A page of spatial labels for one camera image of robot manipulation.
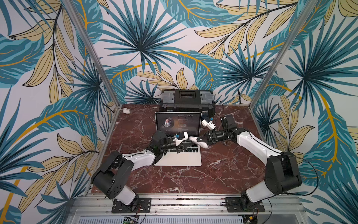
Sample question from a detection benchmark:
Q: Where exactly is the white wireless mouse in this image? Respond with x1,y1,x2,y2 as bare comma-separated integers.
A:
189,136,209,149

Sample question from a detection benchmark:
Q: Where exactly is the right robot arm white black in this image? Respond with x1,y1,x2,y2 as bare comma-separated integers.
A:
189,115,302,207

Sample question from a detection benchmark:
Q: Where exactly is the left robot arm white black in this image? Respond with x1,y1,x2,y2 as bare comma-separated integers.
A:
91,131,188,206

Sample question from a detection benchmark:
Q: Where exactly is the silver laptop with black keyboard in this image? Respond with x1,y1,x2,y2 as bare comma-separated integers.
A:
153,112,202,167

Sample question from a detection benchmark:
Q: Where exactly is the black and grey toolbox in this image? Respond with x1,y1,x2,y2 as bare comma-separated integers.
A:
159,89,216,118

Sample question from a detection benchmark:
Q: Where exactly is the small white plastic fitting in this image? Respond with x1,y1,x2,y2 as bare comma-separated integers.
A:
122,108,131,114

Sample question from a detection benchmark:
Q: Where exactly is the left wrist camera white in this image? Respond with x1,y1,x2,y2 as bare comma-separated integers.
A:
174,132,189,142

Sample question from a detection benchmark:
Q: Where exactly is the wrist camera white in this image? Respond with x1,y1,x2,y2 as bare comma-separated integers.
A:
201,118,216,130
174,132,189,142

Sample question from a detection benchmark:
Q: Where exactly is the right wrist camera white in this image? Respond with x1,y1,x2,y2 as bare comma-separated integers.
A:
201,118,216,130

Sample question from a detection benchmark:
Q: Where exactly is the aluminium front rail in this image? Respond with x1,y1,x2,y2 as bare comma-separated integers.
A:
66,194,309,224

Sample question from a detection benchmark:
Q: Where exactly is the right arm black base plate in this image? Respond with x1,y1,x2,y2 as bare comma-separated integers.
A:
221,197,265,214

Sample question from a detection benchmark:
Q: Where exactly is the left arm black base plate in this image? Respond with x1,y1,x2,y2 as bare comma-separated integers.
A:
112,197,152,214

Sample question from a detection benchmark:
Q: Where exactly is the right aluminium frame post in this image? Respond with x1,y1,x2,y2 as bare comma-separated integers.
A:
249,0,318,111

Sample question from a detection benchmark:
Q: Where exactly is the aluminium frame post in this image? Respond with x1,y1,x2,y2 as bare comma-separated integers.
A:
63,0,121,109
249,0,318,111

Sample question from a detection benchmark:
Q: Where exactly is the left aluminium frame post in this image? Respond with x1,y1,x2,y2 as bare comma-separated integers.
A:
63,0,121,109

